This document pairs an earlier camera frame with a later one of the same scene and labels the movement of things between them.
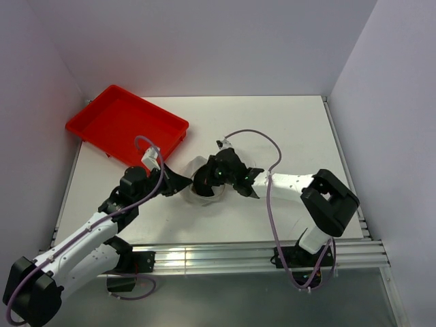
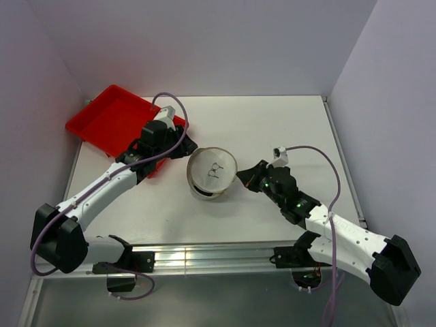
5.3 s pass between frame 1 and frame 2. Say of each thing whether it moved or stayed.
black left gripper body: moved
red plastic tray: stayed
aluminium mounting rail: stayed
